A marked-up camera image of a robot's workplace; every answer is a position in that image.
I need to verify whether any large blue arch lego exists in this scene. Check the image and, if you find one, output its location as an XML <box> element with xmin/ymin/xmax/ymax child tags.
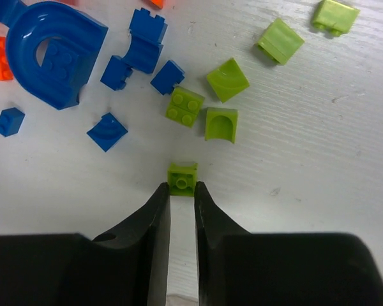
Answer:
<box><xmin>0</xmin><ymin>1</ymin><xmax>108</xmax><ymax>110</ymax></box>

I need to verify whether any blue lego near container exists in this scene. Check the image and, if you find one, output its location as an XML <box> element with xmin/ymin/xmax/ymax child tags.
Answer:
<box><xmin>100</xmin><ymin>55</ymin><xmax>133</xmax><ymax>91</ymax></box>

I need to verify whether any green studded lego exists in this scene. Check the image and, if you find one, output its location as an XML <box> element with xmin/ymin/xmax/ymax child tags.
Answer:
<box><xmin>165</xmin><ymin>86</ymin><xmax>205</xmax><ymax>128</ymax></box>

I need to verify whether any blue curved tile lego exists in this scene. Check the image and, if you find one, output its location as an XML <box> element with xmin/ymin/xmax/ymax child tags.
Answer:
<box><xmin>87</xmin><ymin>112</ymin><xmax>128</xmax><ymax>152</ymax></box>

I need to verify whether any blue lego upper middle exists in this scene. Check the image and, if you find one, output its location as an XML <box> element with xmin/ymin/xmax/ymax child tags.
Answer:
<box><xmin>150</xmin><ymin>60</ymin><xmax>184</xmax><ymax>95</ymax></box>

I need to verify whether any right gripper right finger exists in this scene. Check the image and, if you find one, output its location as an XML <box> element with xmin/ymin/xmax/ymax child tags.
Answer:
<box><xmin>194</xmin><ymin>181</ymin><xmax>248</xmax><ymax>305</ymax></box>

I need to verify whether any small blue lego left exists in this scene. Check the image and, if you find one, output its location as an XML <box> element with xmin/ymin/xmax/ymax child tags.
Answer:
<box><xmin>0</xmin><ymin>107</ymin><xmax>25</xmax><ymax>137</ymax></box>

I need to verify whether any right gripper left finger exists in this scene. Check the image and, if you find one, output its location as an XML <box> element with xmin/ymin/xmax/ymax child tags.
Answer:
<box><xmin>91</xmin><ymin>182</ymin><xmax>171</xmax><ymax>305</ymax></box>

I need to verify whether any green arch lego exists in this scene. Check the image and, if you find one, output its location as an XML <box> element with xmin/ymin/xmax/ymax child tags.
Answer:
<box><xmin>205</xmin><ymin>107</ymin><xmax>238</xmax><ymax>143</ymax></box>

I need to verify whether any green curved lego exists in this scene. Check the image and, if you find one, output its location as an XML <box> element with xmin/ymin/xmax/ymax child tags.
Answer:
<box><xmin>206</xmin><ymin>57</ymin><xmax>250</xmax><ymax>103</ymax></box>

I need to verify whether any green slope lego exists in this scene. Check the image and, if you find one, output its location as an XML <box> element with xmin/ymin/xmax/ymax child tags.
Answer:
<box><xmin>254</xmin><ymin>17</ymin><xmax>305</xmax><ymax>65</ymax></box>

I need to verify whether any blue arch lego piece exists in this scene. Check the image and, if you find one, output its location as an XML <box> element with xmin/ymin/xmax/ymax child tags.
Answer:
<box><xmin>122</xmin><ymin>8</ymin><xmax>167</xmax><ymax>74</ymax></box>

